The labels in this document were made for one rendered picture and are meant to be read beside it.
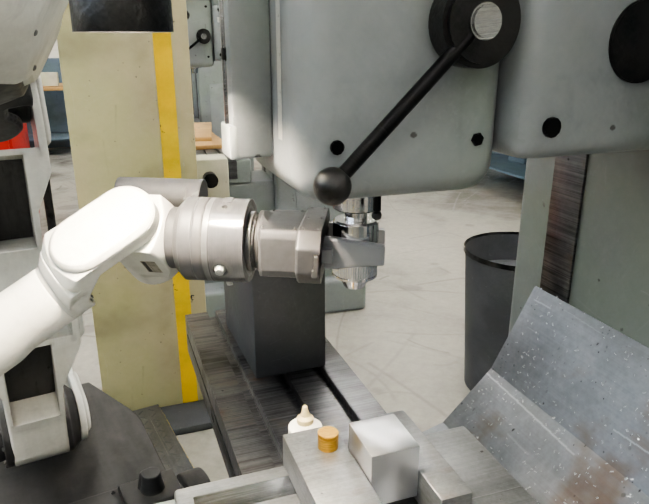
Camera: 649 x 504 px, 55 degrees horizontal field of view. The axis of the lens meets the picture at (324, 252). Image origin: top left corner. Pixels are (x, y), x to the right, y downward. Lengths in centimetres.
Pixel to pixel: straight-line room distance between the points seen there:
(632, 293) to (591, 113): 33
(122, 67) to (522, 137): 185
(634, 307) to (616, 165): 18
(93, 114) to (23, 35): 151
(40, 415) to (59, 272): 75
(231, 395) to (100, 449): 62
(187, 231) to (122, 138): 169
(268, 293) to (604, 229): 48
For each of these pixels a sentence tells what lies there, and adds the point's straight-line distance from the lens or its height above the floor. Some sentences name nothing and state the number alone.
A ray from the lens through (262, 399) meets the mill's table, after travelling 98.
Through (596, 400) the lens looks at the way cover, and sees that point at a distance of 89.
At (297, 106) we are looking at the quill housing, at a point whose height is 139.
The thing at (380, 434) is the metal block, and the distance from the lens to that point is 66.
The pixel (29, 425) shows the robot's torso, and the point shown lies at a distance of 138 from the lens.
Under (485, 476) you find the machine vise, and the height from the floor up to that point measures 99.
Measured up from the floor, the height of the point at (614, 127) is 137.
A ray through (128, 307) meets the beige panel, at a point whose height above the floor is 48.
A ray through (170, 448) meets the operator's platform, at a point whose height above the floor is 40.
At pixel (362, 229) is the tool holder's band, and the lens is 62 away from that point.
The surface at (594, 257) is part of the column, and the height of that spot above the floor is 116.
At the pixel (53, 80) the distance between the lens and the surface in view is 889.
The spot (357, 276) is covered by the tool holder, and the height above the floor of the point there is 121.
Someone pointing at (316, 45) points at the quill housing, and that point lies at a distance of 50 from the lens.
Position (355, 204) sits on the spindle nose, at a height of 129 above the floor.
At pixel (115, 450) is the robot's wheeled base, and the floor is 57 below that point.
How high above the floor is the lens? 144
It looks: 19 degrees down
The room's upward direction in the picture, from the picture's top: straight up
